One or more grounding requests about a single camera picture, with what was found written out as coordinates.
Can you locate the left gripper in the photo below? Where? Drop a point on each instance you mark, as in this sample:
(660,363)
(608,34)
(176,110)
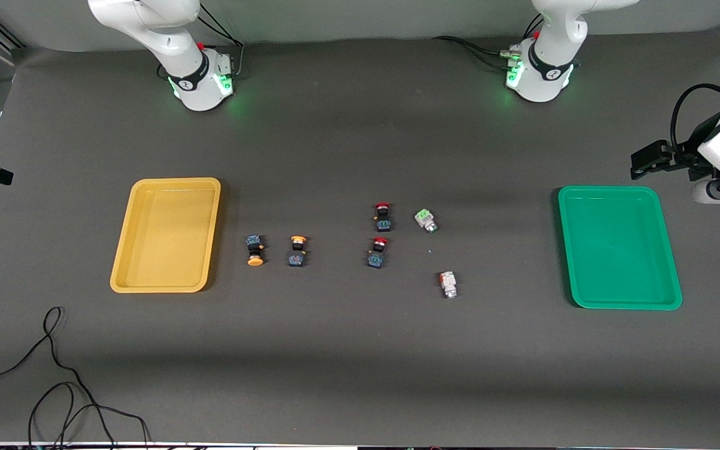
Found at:
(689,155)

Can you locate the white button with green block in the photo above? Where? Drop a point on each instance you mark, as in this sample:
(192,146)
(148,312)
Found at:
(425,219)

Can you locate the white button with orange block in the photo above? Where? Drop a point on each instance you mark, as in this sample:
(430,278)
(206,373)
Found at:
(448,282)

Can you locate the yellow mushroom push button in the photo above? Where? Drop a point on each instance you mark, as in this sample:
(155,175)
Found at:
(297,255)
(255,245)

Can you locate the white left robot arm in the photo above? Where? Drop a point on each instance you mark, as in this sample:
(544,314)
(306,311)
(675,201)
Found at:
(547,69)

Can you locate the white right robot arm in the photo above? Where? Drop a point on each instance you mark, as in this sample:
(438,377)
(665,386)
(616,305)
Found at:
(191,75)

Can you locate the green plastic tray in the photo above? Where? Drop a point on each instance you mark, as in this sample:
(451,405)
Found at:
(616,281)

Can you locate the yellow plastic tray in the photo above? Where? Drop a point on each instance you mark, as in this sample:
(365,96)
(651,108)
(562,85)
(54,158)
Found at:
(166,200)

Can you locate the red mushroom push button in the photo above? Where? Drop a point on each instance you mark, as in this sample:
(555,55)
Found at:
(383,220)
(377,256)

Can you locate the dark grey table mat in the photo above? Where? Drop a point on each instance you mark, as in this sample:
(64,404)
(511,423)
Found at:
(360,375)

